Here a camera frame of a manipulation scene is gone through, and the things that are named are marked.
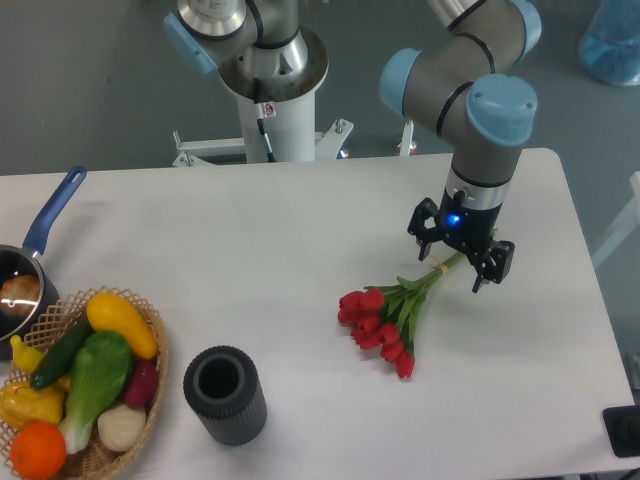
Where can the blue handled saucepan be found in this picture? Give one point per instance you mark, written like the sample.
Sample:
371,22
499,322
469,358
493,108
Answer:
25,259

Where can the yellow banana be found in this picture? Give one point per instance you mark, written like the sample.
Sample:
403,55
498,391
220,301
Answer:
25,355

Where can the red radish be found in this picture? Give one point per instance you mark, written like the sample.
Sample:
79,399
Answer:
142,385

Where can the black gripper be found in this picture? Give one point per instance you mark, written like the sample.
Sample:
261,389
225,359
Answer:
466,230

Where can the dark grey ribbed vase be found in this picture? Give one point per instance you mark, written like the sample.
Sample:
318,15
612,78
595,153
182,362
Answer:
222,387

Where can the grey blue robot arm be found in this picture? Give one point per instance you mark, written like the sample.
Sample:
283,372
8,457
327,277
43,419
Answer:
462,93

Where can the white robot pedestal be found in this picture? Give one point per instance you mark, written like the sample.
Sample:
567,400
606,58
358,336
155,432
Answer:
275,93

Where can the yellow squash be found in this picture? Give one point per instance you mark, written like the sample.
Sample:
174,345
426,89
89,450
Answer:
107,311

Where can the yellow bell pepper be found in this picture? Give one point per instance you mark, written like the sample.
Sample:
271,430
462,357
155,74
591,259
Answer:
22,405

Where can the black device at edge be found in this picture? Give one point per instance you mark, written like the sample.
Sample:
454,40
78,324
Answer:
622,426

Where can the blue plastic container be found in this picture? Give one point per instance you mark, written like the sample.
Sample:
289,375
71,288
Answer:
609,49

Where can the orange fruit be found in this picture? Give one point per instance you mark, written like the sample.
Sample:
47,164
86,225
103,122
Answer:
38,451

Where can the red tulip bouquet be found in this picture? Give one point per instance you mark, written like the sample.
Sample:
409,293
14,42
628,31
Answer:
386,317

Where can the woven wicker basket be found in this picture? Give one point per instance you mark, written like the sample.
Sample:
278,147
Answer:
96,460

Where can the brown bread roll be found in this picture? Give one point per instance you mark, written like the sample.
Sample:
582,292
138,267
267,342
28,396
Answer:
19,296

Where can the white frame at right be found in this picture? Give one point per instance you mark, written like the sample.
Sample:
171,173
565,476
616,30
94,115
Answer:
619,228

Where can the white garlic bulb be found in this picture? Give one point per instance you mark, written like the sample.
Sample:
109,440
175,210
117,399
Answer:
120,427

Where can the green cucumber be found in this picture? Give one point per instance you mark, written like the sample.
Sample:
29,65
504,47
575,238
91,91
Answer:
58,361

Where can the green bok choy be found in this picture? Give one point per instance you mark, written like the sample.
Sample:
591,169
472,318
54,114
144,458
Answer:
99,371

